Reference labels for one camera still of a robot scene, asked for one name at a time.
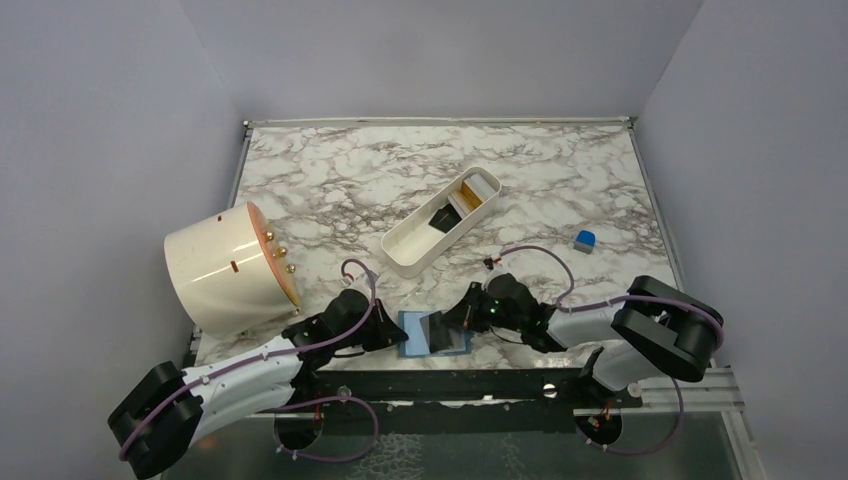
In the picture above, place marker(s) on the blue leather card holder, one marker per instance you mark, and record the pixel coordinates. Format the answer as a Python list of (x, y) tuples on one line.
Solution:
[(415, 346)]

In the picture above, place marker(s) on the black front mounting rail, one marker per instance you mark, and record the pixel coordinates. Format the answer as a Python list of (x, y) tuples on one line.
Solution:
[(445, 402)]

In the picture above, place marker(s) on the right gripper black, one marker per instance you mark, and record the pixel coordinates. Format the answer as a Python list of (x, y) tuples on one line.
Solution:
[(466, 313)]

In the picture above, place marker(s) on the white cards stack in tray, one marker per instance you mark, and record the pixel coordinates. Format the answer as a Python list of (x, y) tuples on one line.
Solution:
[(480, 184)]

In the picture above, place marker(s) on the small blue grey block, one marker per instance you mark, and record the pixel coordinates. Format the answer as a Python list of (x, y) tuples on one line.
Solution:
[(585, 241)]

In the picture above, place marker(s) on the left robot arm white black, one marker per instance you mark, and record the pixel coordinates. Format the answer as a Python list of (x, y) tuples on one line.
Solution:
[(171, 409)]

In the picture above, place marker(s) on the white oblong plastic tray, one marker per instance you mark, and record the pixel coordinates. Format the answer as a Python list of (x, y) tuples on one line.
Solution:
[(416, 241)]

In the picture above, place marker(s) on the black card in tray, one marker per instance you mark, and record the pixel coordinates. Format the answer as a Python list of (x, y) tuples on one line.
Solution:
[(445, 218)]

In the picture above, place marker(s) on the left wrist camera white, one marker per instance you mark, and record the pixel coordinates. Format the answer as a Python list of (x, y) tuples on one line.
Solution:
[(368, 279)]

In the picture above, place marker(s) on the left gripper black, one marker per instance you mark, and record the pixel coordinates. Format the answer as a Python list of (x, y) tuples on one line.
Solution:
[(388, 334)]

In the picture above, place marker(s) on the gold credit card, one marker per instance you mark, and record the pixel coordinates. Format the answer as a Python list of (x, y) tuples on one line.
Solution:
[(473, 199)]

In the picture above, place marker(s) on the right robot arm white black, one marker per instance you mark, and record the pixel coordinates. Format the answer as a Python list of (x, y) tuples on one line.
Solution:
[(655, 329)]

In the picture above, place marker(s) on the cream cylindrical container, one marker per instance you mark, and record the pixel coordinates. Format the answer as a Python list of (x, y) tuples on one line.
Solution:
[(230, 272)]

